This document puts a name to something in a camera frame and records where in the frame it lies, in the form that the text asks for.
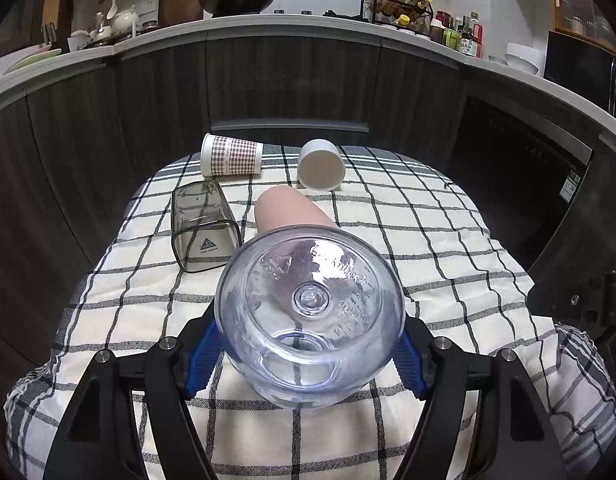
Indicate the white teapot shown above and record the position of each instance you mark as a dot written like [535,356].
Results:
[123,19]

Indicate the knife block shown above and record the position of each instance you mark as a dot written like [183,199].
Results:
[52,37]

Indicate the black microwave oven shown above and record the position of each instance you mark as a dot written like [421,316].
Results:
[583,72]

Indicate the checked pattern paper cup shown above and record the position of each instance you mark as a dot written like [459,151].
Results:
[232,156]

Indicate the grey transparent square cup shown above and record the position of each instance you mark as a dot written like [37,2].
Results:
[200,225]

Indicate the white mug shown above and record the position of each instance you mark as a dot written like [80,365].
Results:
[80,40]

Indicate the green white plates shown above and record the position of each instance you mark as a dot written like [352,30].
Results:
[32,59]

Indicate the black built-in dishwasher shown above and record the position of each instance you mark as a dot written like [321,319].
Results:
[513,175]

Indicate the white cup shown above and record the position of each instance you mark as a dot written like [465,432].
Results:
[320,167]

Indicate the red cap dark bottle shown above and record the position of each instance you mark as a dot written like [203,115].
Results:
[439,27]

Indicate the pink cup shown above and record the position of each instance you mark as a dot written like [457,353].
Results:
[293,207]

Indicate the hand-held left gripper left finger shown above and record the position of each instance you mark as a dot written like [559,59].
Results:
[198,367]

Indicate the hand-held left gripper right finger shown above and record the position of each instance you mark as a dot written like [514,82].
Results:
[409,367]

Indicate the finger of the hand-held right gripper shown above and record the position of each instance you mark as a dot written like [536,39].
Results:
[588,305]

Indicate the red label sauce bottle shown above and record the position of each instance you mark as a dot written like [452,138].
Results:
[475,37]

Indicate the black white checked cloth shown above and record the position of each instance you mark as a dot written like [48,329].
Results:
[463,260]

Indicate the green bottle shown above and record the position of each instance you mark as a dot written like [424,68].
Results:
[452,40]

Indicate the wooden frame wall cabinet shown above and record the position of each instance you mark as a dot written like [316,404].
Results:
[583,10]

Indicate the clear plastic cup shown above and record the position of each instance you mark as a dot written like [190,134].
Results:
[308,310]

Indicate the stack of white bowls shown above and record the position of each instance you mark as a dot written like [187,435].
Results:
[524,59]

